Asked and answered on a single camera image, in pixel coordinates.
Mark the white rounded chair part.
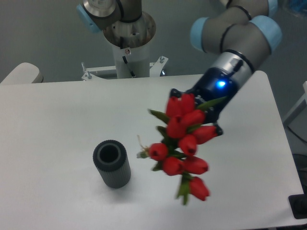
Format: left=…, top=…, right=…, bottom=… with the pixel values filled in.
left=0, top=62, right=44, bottom=85

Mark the white metal base bracket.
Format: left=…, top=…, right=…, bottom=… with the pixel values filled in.
left=81, top=56, right=169, bottom=81

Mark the grey ribbed vase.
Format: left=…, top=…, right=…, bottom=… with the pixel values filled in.
left=93, top=140, right=131, bottom=189

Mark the white frame at right edge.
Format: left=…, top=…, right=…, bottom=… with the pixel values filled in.
left=283, top=81, right=307, bottom=127

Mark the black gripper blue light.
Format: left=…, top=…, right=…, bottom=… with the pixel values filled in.
left=169, top=68, right=238, bottom=136

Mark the black box at table edge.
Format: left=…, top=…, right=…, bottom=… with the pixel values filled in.
left=288, top=194, right=307, bottom=219

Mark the red tulip bouquet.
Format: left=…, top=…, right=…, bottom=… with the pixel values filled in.
left=137, top=93, right=224, bottom=205

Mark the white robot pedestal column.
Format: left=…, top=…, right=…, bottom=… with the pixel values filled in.
left=112, top=45, right=150, bottom=79

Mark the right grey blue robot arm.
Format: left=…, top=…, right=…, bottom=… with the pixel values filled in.
left=187, top=0, right=282, bottom=140

